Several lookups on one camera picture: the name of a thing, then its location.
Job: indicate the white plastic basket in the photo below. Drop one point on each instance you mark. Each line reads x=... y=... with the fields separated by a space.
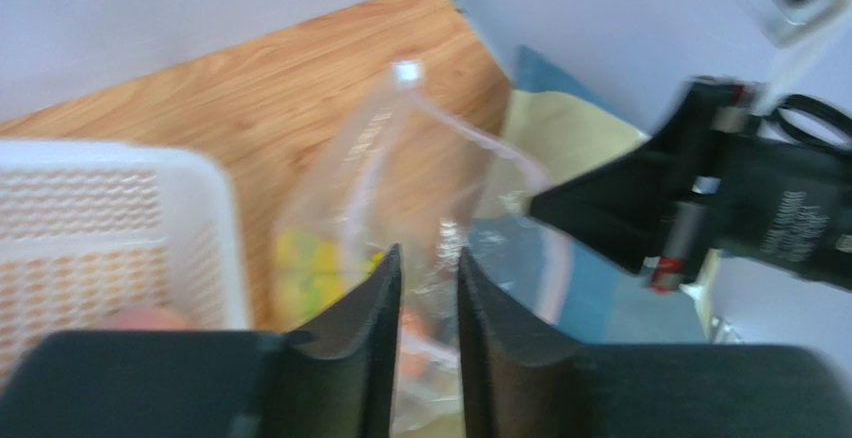
x=90 y=228

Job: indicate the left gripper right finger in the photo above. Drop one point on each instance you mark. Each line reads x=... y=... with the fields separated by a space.
x=521 y=377

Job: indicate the orange fake fruit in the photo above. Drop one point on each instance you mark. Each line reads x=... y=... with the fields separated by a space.
x=419 y=352

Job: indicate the blue beige checkered pillow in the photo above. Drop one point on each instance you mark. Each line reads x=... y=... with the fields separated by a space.
x=570 y=130

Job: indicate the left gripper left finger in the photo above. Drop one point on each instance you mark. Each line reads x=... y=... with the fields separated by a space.
x=334 y=376

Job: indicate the pink fake fruit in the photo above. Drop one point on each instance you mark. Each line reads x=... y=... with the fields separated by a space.
x=145 y=318

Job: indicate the yellow green fake pepper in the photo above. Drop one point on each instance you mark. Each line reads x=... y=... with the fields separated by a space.
x=310 y=274

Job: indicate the clear zip top bag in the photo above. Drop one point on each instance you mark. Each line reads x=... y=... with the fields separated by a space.
x=402 y=171

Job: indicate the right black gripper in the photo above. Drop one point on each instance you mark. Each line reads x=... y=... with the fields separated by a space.
x=715 y=176

